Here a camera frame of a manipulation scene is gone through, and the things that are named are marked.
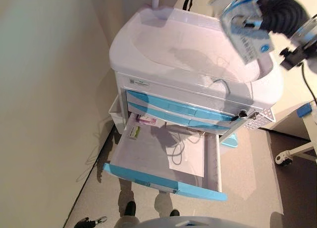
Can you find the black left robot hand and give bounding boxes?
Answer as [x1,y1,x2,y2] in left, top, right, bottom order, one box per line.
[74,215,108,228]

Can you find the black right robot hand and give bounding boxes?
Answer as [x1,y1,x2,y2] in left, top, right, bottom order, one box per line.
[244,0,312,38]

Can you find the blue white medicine box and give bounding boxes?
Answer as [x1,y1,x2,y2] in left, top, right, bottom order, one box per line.
[208,0,274,65]

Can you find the blue-fronted cart drawer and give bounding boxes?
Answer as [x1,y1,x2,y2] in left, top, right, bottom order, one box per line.
[125,89,235,121]
[103,113,228,202]
[127,101,232,131]

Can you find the green white medicine box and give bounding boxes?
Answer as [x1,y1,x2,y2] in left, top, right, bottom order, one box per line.
[128,125,142,140]

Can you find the purple pink medicine box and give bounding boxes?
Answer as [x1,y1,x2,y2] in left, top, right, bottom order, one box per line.
[135,114,157,126]

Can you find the grey left robot leg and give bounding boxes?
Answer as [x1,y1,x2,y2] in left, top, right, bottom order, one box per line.
[117,201,139,228]

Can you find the blue bed corner bumper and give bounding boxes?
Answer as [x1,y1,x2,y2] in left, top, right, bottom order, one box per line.
[297,103,313,117]

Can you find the grey robot torso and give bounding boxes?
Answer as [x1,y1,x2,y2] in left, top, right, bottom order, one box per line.
[138,215,253,228]

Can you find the white perforated side basket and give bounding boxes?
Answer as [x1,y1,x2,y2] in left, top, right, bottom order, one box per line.
[244,106,276,131]

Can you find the black cart keys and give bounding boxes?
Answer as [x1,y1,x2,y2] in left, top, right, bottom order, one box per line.
[231,109,249,122]

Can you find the white paper sheet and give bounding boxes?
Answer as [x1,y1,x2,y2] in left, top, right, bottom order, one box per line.
[169,135,206,178]

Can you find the white medical cart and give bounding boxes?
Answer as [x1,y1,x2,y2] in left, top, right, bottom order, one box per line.
[108,6,284,139]

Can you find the blue-lidded waste bin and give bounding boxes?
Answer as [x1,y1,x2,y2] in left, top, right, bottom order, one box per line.
[221,132,239,148]

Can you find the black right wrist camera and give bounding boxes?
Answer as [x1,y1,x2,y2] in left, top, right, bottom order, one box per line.
[279,46,312,70]

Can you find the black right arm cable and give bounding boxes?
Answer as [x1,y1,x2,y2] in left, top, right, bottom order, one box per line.
[301,63,317,105]

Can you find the white hospital bed frame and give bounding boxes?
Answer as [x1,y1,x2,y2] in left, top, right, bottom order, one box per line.
[266,100,317,164]

